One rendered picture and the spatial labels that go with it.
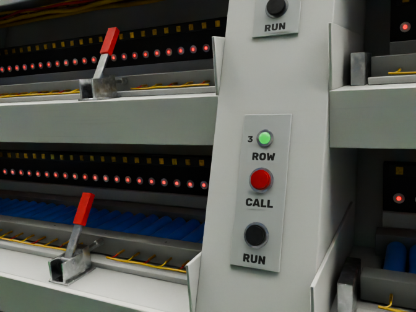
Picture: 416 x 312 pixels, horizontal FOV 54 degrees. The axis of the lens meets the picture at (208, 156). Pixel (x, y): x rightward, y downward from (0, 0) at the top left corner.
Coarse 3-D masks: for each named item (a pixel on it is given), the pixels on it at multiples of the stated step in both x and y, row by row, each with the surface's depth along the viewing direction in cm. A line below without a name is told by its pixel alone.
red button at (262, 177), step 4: (256, 172) 32; (260, 172) 32; (264, 172) 32; (252, 176) 32; (256, 176) 32; (260, 176) 32; (264, 176) 32; (268, 176) 32; (252, 180) 32; (256, 180) 32; (260, 180) 32; (264, 180) 32; (268, 180) 32; (252, 184) 32; (256, 184) 32; (260, 184) 32; (264, 184) 31; (268, 184) 31; (256, 188) 32; (260, 188) 32; (264, 188) 32
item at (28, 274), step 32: (64, 192) 64; (96, 192) 61; (128, 192) 58; (160, 192) 56; (0, 256) 48; (32, 256) 48; (96, 256) 46; (0, 288) 44; (32, 288) 41; (64, 288) 40; (96, 288) 39; (128, 288) 39; (160, 288) 38; (192, 288) 32
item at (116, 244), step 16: (0, 224) 54; (16, 224) 52; (32, 224) 52; (48, 224) 51; (64, 224) 51; (16, 240) 50; (32, 240) 52; (48, 240) 50; (64, 240) 49; (80, 240) 48; (112, 240) 45; (128, 240) 44; (144, 240) 44; (160, 240) 43; (176, 240) 43; (128, 256) 45; (144, 256) 44; (160, 256) 43; (176, 256) 42; (192, 256) 41
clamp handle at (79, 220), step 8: (80, 200) 44; (88, 200) 43; (80, 208) 43; (88, 208) 43; (80, 216) 43; (88, 216) 43; (80, 224) 42; (72, 232) 43; (80, 232) 42; (72, 240) 42; (72, 248) 42; (64, 256) 42; (72, 256) 42
